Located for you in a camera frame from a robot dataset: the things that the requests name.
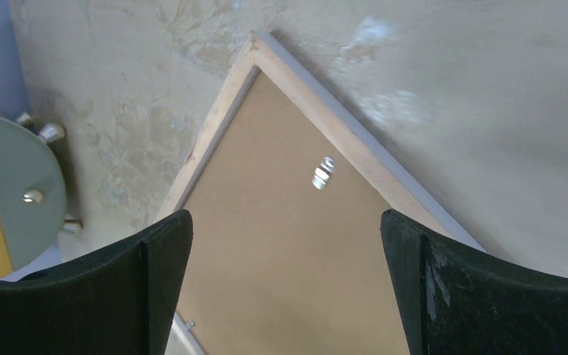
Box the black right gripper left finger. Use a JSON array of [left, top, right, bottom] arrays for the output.
[[0, 210, 193, 354]]

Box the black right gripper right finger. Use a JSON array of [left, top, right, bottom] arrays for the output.
[[380, 209, 568, 354]]

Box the brown hardboard backing board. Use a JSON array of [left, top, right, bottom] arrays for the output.
[[179, 75, 409, 354]]

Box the wooden picture frame with glass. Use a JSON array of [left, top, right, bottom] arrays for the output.
[[158, 32, 477, 354]]

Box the white cylinder with orange lid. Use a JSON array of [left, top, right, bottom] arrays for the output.
[[0, 112, 83, 279]]

